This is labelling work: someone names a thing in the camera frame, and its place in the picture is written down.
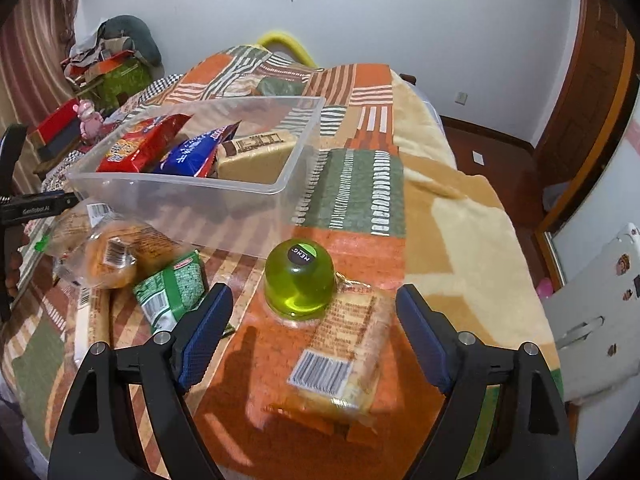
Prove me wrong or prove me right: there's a round bun packet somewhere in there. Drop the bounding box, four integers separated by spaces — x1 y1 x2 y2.
65 220 182 290

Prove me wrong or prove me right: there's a green snack packet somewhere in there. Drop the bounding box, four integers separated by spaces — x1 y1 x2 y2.
132 250 236 337

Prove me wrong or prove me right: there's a white chair with stickers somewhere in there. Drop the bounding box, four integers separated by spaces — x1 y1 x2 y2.
542 225 640 404

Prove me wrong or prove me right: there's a pile of clothes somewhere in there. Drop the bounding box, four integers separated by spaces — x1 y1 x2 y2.
62 15 163 82

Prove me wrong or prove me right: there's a clear bread packet with barcode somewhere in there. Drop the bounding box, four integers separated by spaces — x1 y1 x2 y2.
267 285 396 436

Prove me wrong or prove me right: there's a striped brown curtain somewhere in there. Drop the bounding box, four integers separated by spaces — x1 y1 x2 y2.
0 0 84 192

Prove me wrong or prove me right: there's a clear plastic container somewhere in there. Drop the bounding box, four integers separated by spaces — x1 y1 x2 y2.
65 95 328 261

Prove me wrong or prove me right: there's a long pale snack packet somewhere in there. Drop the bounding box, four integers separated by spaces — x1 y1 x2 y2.
74 287 114 367

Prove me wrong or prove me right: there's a red snack packet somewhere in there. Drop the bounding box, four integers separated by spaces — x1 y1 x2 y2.
96 114 193 173

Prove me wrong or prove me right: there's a green jelly cup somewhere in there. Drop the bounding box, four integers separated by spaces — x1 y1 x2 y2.
263 239 337 322

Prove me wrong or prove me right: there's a clear pastry packet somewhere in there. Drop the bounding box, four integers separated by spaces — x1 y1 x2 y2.
50 200 121 261

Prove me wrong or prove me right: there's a beige cake packet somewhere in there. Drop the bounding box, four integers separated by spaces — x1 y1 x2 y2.
216 130 299 183

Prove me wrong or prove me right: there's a wooden door frame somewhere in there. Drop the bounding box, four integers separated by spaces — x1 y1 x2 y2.
532 0 640 232

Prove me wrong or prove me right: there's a blue snack packet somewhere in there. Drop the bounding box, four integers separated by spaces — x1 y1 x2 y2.
150 122 242 178

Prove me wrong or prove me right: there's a pink toy figure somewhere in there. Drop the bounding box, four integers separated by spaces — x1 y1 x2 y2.
75 100 106 137

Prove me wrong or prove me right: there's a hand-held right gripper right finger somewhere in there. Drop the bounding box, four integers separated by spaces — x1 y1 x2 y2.
394 283 581 480

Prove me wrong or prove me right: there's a red box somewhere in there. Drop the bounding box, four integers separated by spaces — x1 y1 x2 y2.
27 99 109 162

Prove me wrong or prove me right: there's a green box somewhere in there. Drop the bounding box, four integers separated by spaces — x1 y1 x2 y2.
92 60 154 107

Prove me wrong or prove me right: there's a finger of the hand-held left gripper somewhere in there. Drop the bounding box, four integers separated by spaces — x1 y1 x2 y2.
49 190 82 212

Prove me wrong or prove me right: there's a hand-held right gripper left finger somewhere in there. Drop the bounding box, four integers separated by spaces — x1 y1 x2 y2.
47 282 234 480

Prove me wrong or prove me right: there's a yellow bed rail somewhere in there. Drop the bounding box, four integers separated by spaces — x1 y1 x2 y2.
257 30 324 68

